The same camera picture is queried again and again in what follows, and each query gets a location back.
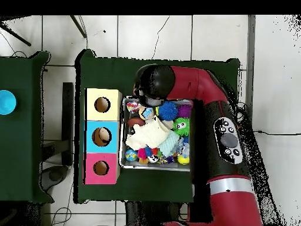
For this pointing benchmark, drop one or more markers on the clear plastic bottle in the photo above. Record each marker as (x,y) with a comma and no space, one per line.
(146,112)

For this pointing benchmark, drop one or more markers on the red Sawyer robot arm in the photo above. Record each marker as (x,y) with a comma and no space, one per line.
(202,87)

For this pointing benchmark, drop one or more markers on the wooden box with three holes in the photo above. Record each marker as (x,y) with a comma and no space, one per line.
(110,127)

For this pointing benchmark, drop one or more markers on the clear mesh bin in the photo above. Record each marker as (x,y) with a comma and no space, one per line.
(141,165)

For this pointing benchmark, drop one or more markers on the pale yellow knitted cloth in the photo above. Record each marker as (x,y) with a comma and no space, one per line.
(146,134)

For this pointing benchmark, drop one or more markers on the small brown football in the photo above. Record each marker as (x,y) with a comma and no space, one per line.
(135,122)

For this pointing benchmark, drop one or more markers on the blue spiky ball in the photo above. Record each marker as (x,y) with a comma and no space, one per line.
(168,111)

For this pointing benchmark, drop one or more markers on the mint green knitted cloth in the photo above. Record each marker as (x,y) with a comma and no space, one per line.
(168,143)

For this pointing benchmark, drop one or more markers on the green fuzzy ball with eyes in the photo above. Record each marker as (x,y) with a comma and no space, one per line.
(181,127)

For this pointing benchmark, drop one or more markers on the small globe ball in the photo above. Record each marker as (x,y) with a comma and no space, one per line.
(131,155)

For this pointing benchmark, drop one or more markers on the purple spiky ball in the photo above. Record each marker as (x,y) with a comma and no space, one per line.
(185,111)

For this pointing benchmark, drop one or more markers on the dark grey stand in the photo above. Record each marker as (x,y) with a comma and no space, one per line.
(68,122)

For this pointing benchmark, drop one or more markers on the black stand leg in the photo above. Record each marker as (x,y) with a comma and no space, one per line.
(79,27)
(16,36)

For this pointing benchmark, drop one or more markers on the dark green side table cloth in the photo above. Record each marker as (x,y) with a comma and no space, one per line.
(23,155)

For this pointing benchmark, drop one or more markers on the blue round bowl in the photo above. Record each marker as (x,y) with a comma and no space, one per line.
(5,102)

